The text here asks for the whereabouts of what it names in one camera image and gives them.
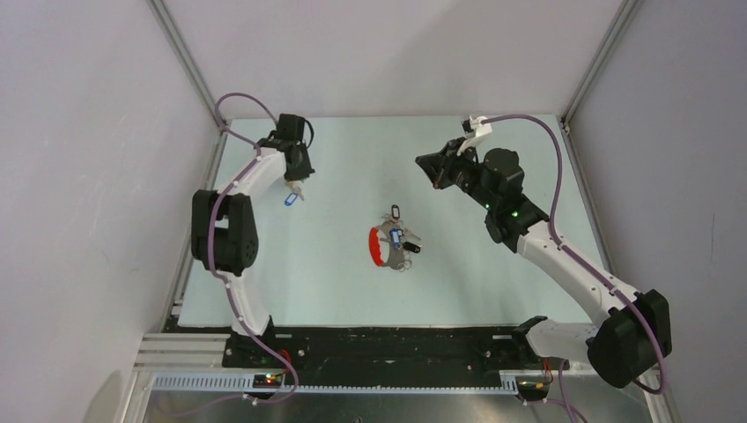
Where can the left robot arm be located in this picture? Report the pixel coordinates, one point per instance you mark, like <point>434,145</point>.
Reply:
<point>224,236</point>

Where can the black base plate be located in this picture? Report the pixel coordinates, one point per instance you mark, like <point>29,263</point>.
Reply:
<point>390,356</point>

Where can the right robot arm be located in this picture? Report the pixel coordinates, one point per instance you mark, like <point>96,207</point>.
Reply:
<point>628,332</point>

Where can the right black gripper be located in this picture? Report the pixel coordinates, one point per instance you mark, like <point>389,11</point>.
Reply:
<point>444,162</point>

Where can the grey slotted cable duct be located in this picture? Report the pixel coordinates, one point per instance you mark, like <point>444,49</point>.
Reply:
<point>248,383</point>

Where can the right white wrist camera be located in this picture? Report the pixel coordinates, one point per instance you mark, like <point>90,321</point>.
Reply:
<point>475,128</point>

